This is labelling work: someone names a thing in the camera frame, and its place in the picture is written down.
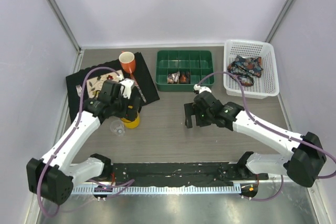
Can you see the yellow plastic mug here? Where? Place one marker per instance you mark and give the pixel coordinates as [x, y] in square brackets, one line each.
[131, 124]

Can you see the orange ceramic mug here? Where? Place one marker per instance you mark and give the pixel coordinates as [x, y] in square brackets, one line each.
[127, 61]

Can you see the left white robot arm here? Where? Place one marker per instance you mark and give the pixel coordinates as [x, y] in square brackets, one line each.
[53, 177]

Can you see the white slotted cable duct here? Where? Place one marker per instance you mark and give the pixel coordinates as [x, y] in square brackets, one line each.
[92, 189]

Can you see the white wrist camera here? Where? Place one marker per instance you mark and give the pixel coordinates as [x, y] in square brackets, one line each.
[198, 89]
[126, 86]

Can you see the clear plastic cup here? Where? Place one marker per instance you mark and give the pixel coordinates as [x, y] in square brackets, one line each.
[117, 127]

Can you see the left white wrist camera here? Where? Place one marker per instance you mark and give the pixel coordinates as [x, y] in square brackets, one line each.
[126, 86]

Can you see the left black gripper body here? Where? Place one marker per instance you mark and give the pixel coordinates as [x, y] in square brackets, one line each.
[121, 108]

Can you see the green divided organizer tray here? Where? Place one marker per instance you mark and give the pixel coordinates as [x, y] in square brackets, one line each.
[198, 62]

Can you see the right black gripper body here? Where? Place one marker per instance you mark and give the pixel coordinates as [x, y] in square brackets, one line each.
[204, 118]

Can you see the orange handled table knife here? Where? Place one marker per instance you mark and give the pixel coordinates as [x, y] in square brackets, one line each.
[138, 87]

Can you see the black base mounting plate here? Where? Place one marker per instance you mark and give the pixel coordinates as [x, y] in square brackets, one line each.
[208, 174]

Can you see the black orange floral tie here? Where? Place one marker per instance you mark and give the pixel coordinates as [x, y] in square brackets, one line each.
[185, 77]

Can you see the silver fork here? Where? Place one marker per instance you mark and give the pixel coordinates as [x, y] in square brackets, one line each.
[79, 90]

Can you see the blue floral tie in basket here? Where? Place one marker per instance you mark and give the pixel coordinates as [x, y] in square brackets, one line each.
[246, 69]

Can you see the rolled tie in tray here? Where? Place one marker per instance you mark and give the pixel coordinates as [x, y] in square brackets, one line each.
[173, 78]

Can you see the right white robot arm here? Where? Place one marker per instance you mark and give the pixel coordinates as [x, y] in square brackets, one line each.
[300, 157]

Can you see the square floral ceramic plate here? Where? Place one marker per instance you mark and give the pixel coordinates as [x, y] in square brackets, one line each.
[94, 84]

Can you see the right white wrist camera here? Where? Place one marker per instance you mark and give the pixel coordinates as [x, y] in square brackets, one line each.
[198, 89]

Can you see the white plastic basket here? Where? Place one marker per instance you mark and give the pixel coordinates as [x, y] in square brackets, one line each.
[268, 84]

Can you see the black cloth placemat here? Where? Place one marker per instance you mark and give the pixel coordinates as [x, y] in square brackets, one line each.
[141, 75]

